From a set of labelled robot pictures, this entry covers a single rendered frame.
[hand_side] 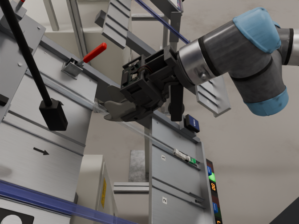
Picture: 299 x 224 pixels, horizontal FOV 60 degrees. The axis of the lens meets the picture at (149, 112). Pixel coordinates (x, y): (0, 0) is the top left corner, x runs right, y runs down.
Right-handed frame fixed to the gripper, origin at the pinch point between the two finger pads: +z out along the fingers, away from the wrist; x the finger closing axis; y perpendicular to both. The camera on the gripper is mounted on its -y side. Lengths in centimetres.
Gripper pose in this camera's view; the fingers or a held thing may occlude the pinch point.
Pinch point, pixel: (111, 114)
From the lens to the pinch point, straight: 58.1
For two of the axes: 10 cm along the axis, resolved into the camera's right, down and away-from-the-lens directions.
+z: -8.2, 3.7, 4.5
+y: -5.8, -5.3, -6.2
